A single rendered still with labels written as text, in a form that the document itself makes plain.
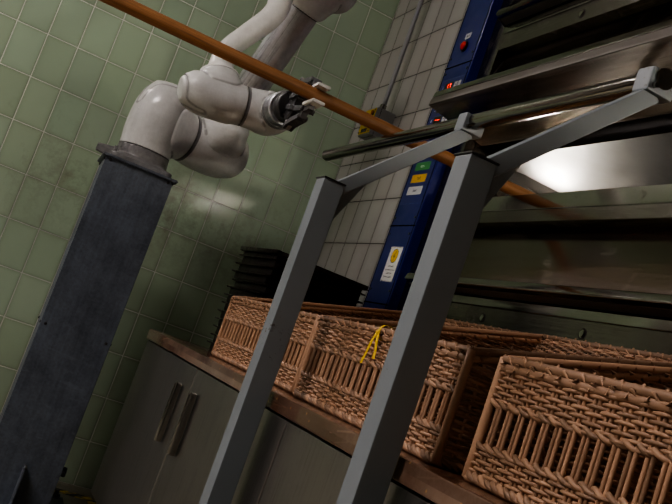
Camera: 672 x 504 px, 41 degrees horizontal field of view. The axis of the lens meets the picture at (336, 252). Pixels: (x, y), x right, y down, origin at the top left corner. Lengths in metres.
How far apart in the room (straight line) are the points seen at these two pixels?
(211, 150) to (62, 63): 0.65
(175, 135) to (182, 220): 0.53
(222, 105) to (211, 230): 1.00
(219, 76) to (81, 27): 0.99
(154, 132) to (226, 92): 0.47
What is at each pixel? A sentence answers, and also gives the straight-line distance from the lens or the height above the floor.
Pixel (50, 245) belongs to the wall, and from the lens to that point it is 3.04.
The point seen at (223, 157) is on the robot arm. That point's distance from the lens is 2.74.
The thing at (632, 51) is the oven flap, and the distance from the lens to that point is 1.80.
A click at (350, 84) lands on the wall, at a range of 3.35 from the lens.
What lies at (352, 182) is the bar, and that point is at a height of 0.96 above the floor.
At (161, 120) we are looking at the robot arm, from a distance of 2.63.
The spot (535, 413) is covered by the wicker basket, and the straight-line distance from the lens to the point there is 1.00.
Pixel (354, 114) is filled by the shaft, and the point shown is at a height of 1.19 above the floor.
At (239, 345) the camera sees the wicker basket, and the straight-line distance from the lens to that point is 2.02.
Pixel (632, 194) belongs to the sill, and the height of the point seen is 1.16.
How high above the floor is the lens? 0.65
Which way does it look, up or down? 7 degrees up
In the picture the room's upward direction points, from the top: 20 degrees clockwise
